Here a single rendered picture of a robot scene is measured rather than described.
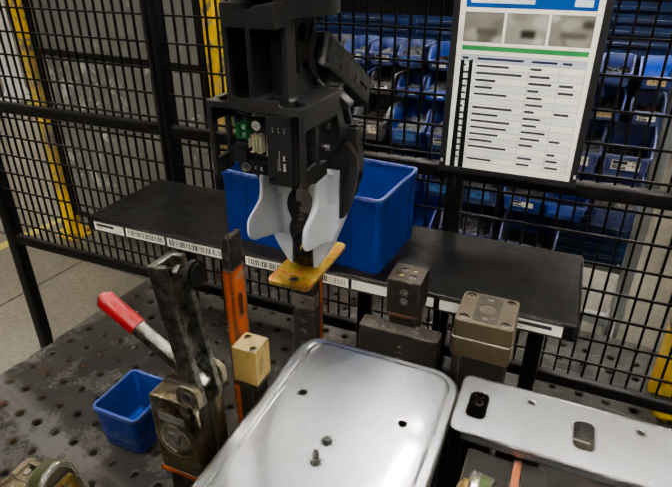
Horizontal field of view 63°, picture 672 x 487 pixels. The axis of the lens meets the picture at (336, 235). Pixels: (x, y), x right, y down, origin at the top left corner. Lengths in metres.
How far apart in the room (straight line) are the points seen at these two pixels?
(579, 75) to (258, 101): 0.65
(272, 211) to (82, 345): 0.99
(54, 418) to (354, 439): 0.71
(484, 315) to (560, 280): 0.21
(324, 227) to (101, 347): 0.99
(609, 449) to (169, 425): 0.49
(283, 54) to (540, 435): 0.52
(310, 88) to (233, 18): 0.08
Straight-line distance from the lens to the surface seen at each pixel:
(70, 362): 1.35
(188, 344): 0.61
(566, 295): 0.90
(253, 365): 0.69
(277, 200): 0.45
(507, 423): 0.71
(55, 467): 0.55
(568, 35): 0.92
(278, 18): 0.34
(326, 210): 0.42
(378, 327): 0.82
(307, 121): 0.35
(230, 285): 0.67
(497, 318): 0.76
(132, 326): 0.66
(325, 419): 0.68
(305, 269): 0.46
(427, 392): 0.72
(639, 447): 0.74
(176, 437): 0.70
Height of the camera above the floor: 1.49
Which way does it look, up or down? 27 degrees down
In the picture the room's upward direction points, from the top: straight up
